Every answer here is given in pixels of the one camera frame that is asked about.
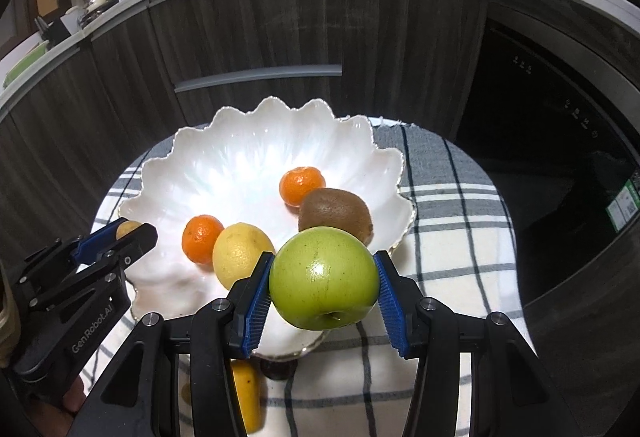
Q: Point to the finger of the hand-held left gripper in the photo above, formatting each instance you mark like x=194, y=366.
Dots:
x=132, y=244
x=97, y=237

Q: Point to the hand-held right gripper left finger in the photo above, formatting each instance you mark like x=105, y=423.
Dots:
x=255, y=307

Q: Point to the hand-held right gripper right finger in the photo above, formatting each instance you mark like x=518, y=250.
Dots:
x=392, y=307

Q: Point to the small tan longan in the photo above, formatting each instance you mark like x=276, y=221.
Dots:
x=125, y=229

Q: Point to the yellow lemon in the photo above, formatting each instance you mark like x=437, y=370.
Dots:
x=237, y=254

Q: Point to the orange tangerine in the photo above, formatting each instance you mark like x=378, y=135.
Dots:
x=300, y=187
x=200, y=239

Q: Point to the green apple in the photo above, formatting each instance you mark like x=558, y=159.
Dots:
x=320, y=274

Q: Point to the brown kiwi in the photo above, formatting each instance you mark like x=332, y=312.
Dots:
x=337, y=214

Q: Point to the white scalloped bowl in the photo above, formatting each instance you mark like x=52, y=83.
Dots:
x=225, y=167

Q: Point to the person's left hand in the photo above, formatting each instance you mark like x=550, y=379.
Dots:
x=55, y=414

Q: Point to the black white checked cloth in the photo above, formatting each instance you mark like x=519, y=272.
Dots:
x=450, y=242

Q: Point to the yellow orange fruit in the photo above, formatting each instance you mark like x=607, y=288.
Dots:
x=247, y=397

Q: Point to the green plastic basin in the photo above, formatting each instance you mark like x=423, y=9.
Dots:
x=25, y=64

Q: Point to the black knife block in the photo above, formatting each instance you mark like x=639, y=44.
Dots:
x=62, y=29

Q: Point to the black built-in dishwasher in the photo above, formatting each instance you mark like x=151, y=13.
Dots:
x=550, y=167

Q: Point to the dark wood base cabinets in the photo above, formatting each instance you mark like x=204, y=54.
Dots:
x=300, y=17

